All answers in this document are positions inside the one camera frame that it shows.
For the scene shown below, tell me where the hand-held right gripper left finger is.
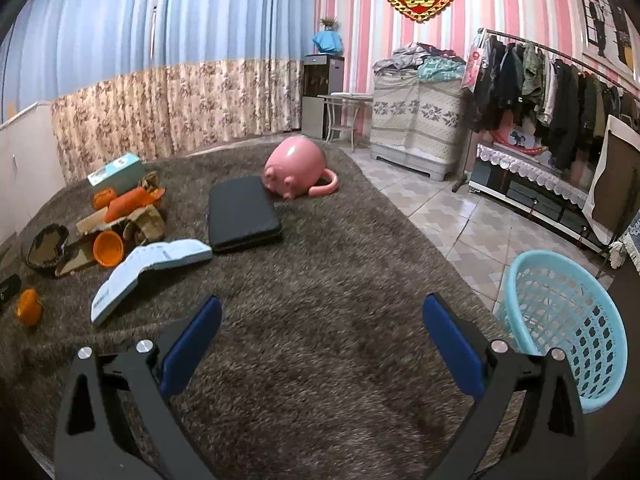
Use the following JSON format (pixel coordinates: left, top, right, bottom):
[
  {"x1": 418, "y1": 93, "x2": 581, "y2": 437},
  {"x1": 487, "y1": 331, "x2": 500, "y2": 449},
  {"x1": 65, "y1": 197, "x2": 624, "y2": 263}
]
[{"x1": 54, "y1": 295, "x2": 223, "y2": 480}]

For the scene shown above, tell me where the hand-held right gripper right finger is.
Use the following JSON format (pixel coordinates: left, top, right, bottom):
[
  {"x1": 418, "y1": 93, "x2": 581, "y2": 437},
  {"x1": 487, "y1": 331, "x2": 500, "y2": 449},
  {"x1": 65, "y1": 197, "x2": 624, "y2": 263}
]
[{"x1": 422, "y1": 292, "x2": 586, "y2": 480}]

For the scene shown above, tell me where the light blue plastic basket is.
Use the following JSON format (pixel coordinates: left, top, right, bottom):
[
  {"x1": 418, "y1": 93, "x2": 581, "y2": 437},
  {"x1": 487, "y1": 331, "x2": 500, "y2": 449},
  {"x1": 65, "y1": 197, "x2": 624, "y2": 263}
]
[{"x1": 492, "y1": 250, "x2": 627, "y2": 413}]

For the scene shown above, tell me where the brown snack packet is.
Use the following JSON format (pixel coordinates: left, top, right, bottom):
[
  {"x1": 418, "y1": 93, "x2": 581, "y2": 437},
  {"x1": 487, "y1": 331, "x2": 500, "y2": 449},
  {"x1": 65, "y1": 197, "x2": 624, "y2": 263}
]
[{"x1": 122, "y1": 204, "x2": 167, "y2": 243}]

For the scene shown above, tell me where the orange plastic wrapper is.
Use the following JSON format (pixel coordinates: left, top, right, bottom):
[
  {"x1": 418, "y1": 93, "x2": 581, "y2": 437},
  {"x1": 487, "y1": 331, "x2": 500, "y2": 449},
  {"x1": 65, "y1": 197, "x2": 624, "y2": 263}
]
[{"x1": 104, "y1": 186, "x2": 166, "y2": 223}]

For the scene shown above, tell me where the white open book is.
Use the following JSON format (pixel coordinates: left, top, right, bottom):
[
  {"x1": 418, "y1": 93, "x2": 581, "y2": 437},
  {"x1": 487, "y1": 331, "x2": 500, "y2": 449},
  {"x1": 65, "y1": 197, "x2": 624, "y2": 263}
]
[{"x1": 91, "y1": 239, "x2": 213, "y2": 326}]

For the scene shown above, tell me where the orange plastic cup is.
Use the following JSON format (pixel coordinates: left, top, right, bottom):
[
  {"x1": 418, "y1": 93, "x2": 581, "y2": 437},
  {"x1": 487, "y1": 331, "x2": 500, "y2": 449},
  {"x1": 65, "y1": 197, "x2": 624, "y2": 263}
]
[{"x1": 93, "y1": 230, "x2": 125, "y2": 267}]

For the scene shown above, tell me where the black flat case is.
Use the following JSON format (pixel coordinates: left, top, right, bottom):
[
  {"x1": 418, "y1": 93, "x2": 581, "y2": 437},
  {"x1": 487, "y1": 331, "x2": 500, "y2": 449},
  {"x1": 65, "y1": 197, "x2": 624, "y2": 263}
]
[{"x1": 207, "y1": 176, "x2": 283, "y2": 254}]

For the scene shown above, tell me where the flat cardboard piece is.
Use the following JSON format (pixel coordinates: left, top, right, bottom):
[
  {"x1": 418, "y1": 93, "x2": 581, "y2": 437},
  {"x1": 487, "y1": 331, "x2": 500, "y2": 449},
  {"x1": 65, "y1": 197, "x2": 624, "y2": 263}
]
[
  {"x1": 76, "y1": 207, "x2": 108, "y2": 236},
  {"x1": 54, "y1": 237, "x2": 108, "y2": 278}
]

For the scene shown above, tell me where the small orange ball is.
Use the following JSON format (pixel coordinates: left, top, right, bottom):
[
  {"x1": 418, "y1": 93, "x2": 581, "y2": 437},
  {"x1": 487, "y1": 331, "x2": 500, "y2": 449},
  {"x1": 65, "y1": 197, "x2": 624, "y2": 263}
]
[{"x1": 16, "y1": 287, "x2": 43, "y2": 327}]

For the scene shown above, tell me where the low stand with lace cloth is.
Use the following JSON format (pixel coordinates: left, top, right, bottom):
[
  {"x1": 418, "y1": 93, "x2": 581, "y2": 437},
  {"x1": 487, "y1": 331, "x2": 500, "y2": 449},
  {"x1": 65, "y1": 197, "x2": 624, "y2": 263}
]
[{"x1": 470, "y1": 142, "x2": 608, "y2": 251}]

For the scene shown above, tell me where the teal and white box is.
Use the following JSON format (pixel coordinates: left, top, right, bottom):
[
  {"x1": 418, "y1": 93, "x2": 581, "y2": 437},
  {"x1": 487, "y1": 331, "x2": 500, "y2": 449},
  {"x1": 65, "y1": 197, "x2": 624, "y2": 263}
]
[{"x1": 87, "y1": 153, "x2": 143, "y2": 196}]

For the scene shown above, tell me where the black flat object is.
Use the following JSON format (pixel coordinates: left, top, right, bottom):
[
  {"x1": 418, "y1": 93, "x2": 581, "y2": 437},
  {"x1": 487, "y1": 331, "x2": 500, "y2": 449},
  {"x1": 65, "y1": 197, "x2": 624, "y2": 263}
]
[{"x1": 0, "y1": 274, "x2": 22, "y2": 311}]

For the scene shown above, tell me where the pink pig-shaped mug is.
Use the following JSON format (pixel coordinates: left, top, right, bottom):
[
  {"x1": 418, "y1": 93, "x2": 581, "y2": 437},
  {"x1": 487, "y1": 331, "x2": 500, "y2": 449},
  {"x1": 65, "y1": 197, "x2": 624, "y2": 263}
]
[{"x1": 263, "y1": 136, "x2": 340, "y2": 202}]

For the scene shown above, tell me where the cloth-covered cabinet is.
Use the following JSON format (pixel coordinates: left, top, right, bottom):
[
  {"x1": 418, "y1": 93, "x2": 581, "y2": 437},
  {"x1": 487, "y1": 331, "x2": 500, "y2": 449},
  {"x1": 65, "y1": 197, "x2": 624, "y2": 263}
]
[{"x1": 370, "y1": 67, "x2": 473, "y2": 182}]

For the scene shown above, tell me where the row of hanging clothes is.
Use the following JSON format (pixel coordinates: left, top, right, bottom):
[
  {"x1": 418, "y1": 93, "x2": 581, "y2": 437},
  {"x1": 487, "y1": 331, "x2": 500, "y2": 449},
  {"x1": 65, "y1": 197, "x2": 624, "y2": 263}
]
[{"x1": 467, "y1": 35, "x2": 640, "y2": 171}]

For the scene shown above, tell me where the small side table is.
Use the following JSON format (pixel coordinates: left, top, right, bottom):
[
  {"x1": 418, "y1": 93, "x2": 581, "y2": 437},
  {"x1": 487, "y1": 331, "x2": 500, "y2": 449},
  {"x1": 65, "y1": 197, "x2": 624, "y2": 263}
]
[{"x1": 317, "y1": 92, "x2": 373, "y2": 151}]

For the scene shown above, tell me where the pink hanging bag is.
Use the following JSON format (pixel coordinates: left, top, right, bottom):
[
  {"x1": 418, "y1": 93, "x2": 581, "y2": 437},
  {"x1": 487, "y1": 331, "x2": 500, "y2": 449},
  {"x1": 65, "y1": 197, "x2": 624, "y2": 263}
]
[{"x1": 460, "y1": 35, "x2": 488, "y2": 92}]

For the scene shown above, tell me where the grey water dispenser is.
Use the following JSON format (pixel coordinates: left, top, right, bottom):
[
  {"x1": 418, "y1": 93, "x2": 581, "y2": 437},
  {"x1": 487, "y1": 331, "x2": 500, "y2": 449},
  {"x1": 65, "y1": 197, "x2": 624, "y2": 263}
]
[{"x1": 300, "y1": 53, "x2": 346, "y2": 138}]

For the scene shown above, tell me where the pile of folded clothes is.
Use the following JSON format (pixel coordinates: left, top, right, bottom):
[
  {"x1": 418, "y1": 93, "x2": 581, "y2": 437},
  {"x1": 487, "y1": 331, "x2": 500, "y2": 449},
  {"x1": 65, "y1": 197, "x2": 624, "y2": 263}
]
[{"x1": 372, "y1": 42, "x2": 468, "y2": 81}]

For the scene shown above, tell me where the blue and floral curtain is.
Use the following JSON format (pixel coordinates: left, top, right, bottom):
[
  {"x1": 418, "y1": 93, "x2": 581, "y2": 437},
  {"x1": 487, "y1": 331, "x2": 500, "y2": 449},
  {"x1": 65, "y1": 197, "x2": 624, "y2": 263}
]
[{"x1": 0, "y1": 0, "x2": 317, "y2": 183}]

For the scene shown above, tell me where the metal clothes rack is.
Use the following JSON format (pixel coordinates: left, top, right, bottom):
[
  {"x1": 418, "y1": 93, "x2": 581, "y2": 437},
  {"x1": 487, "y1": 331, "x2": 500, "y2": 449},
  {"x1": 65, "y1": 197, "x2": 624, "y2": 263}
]
[{"x1": 452, "y1": 27, "x2": 640, "y2": 193}]

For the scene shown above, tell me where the blue bag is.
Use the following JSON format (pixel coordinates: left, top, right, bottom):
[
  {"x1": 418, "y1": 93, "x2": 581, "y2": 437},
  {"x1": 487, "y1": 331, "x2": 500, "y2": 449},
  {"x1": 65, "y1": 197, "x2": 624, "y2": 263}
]
[{"x1": 312, "y1": 30, "x2": 343, "y2": 56}]

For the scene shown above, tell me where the brown board with white frame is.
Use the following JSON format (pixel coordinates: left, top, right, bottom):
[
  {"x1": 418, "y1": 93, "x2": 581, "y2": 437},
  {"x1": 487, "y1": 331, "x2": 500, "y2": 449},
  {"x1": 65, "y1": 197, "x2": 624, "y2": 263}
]
[{"x1": 585, "y1": 115, "x2": 640, "y2": 241}]

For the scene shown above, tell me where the black and white wall poster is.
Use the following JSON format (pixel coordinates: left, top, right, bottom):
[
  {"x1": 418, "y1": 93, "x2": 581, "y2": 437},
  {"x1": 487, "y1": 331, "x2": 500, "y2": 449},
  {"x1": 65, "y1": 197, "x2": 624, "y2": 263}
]
[{"x1": 575, "y1": 0, "x2": 636, "y2": 68}]

